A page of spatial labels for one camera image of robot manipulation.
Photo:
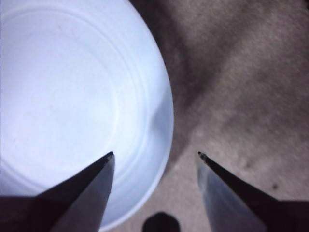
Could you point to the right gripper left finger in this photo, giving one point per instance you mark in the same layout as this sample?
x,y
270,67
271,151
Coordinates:
x,y
72,205

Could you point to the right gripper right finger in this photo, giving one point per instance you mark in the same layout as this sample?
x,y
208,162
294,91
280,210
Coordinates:
x,y
236,207

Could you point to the blue round plate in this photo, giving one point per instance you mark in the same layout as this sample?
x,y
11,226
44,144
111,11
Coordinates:
x,y
72,84

